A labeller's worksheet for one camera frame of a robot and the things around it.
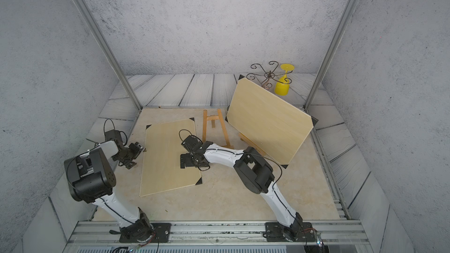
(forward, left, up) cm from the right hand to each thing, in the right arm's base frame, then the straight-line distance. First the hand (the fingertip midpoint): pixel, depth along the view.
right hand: (188, 165), depth 91 cm
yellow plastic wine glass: (+38, -51, +20) cm, 66 cm away
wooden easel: (+16, -10, +18) cm, 26 cm away
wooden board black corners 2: (+12, -44, +17) cm, 48 cm away
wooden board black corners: (-2, +14, -2) cm, 15 cm away
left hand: (+7, +26, 0) cm, 27 cm away
